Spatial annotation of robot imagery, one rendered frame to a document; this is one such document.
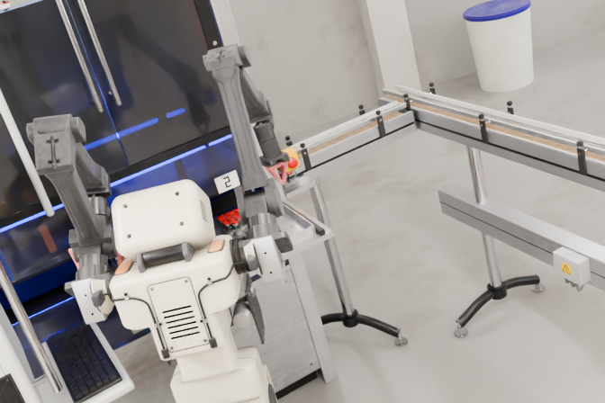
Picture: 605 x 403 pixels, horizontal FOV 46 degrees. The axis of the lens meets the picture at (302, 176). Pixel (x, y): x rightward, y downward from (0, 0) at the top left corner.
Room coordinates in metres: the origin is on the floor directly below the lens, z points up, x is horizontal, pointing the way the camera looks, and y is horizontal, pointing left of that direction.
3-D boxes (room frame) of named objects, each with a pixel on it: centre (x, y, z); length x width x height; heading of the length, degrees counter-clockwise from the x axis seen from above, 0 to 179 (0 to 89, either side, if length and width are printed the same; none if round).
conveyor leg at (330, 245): (2.67, -0.04, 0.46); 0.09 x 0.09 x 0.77; 21
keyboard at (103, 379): (1.83, 0.78, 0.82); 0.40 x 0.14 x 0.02; 24
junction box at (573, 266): (2.06, -0.81, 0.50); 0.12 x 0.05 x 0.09; 21
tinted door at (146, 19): (2.35, 0.35, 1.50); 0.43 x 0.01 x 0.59; 111
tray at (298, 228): (2.18, 0.19, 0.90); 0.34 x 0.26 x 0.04; 21
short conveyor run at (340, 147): (2.72, -0.17, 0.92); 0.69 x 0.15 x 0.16; 111
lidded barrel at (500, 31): (5.35, -1.77, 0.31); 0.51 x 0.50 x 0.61; 100
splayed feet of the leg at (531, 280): (2.58, -0.68, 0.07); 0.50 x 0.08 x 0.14; 111
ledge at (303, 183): (2.53, 0.04, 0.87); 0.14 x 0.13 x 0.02; 21
